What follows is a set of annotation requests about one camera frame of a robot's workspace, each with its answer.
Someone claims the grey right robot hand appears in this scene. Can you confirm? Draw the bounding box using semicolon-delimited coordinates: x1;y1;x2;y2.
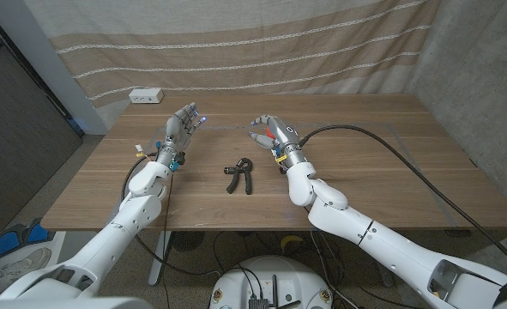
248;114;312;169

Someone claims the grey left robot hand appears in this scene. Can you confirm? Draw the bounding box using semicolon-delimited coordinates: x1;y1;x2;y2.
156;101;208;167

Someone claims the black hand grip exerciser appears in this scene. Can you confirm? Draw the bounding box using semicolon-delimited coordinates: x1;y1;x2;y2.
223;157;254;196

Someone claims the white power strip box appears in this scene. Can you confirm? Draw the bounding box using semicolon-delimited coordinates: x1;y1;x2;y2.
128;88;165;105

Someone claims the beige striped backdrop cloth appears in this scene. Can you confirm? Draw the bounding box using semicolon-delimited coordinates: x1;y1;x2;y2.
23;0;443;130

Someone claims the yellow banana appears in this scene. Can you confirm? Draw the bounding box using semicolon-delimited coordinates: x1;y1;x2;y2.
280;234;305;253

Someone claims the round black floor fan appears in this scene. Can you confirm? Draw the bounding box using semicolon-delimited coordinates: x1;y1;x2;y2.
172;230;206;252

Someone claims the white table leg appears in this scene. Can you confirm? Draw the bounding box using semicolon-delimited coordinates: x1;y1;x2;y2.
148;230;173;287

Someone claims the white robot torso base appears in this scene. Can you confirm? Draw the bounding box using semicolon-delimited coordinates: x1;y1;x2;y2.
208;255;334;309

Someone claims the dark grey door panel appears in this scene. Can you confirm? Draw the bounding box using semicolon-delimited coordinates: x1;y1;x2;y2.
0;8;85;235

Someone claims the blue black slipper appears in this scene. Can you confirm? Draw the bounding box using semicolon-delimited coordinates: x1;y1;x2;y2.
0;222;27;260
24;217;57;245

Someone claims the white sneaker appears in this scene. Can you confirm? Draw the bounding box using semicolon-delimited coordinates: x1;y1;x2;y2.
0;247;52;284

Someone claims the white robot chest edge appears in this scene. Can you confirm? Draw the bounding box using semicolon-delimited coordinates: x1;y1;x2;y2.
0;295;152;309

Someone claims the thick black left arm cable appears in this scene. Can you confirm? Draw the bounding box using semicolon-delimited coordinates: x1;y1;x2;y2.
120;152;224;276

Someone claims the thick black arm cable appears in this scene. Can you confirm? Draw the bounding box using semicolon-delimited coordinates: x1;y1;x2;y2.
298;124;507;280
120;152;224;276

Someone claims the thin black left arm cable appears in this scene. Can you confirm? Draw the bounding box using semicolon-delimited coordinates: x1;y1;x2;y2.
160;171;175;309

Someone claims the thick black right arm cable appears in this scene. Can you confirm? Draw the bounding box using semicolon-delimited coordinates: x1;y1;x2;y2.
298;124;507;280

